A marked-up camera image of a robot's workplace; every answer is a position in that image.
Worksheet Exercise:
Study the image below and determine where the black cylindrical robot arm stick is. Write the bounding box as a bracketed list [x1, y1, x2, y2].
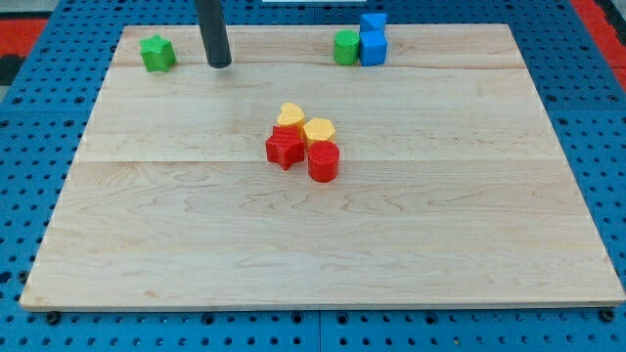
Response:
[195, 0, 232, 68]

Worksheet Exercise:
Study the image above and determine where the light wooden board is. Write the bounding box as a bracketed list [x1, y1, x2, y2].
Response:
[20, 24, 625, 312]

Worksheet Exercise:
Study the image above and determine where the red cylinder block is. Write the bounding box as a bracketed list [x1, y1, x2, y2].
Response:
[307, 141, 340, 183]

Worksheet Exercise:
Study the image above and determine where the red star block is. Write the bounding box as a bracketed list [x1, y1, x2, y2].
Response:
[265, 125, 305, 170]

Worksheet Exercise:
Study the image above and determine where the yellow hexagon block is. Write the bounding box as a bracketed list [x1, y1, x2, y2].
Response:
[303, 117, 336, 148]

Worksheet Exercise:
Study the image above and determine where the yellow heart block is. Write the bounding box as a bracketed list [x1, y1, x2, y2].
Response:
[276, 102, 305, 133]

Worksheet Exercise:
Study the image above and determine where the green cylinder block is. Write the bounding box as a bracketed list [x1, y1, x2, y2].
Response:
[334, 29, 360, 66]

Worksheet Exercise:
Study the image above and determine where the blue cube block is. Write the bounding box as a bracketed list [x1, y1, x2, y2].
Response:
[359, 30, 387, 66]

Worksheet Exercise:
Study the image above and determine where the blue triangular block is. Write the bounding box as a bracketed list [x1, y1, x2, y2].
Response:
[359, 13, 387, 32]

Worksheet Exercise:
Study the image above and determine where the green star block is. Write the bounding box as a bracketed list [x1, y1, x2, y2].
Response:
[139, 34, 177, 72]

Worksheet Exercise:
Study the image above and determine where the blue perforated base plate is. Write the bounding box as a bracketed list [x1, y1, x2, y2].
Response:
[1, 1, 625, 351]

